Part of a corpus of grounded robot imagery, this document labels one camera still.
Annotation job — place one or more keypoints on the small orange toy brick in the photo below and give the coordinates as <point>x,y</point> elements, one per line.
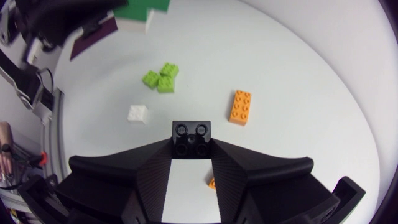
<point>213,183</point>

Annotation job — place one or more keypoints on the green toy brick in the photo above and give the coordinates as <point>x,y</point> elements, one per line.
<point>169,70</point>
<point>151,79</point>
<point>165,84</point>

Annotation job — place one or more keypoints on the dark mat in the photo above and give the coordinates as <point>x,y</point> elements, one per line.
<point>93,37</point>

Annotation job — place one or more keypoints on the person's hand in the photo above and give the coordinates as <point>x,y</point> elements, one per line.
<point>5,146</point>

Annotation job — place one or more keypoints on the black toy brick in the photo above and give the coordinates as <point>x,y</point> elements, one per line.
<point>191,137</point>

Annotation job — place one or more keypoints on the large orange toy brick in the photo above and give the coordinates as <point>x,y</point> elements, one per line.
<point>240,107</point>

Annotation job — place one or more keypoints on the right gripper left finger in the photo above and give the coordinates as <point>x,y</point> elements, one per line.
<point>124,180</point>

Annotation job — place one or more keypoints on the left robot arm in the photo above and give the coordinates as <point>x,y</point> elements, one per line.
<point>25,82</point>

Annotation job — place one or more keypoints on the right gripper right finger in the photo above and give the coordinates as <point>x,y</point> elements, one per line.
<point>264,183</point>

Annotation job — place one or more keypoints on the green-topped white block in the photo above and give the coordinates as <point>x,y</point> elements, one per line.
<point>136,14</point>

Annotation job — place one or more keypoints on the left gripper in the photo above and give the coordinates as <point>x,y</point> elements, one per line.
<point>62,18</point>

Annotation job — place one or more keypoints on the white toy brick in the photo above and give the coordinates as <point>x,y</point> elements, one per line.
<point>137,114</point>

